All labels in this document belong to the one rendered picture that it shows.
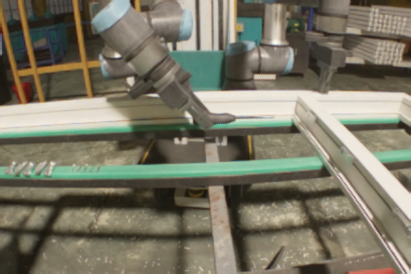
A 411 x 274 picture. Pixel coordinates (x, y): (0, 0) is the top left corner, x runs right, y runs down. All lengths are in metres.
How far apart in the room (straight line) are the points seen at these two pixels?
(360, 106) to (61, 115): 0.96
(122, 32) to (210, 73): 0.99
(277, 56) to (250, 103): 0.60
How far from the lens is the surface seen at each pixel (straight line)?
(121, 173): 0.58
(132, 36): 0.55
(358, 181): 0.54
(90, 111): 0.82
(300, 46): 4.44
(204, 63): 1.47
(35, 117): 0.92
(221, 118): 0.63
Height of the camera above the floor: 1.20
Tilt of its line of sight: 29 degrees down
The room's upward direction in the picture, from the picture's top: 1 degrees counter-clockwise
